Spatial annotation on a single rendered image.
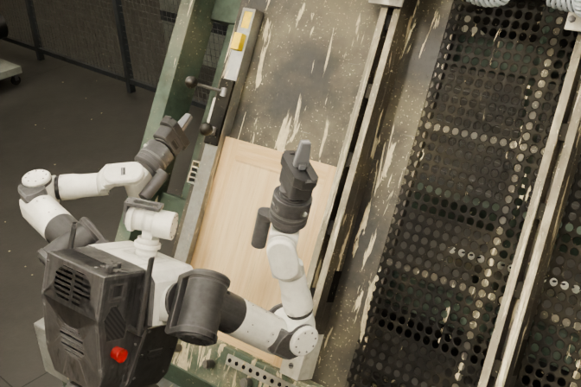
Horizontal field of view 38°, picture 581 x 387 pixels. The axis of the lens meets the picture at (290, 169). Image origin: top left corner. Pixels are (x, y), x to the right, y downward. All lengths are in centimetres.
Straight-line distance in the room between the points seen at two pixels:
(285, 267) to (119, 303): 37
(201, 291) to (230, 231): 64
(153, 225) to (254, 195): 52
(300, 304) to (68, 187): 76
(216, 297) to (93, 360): 30
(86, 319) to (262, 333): 39
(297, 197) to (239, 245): 66
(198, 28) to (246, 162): 50
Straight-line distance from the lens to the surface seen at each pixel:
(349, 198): 221
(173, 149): 244
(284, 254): 190
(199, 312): 185
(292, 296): 200
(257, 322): 196
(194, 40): 272
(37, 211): 230
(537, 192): 200
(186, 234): 256
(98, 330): 189
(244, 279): 244
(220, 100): 253
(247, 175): 247
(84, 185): 240
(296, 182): 179
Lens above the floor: 240
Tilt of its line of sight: 26 degrees down
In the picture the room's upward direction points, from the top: 4 degrees counter-clockwise
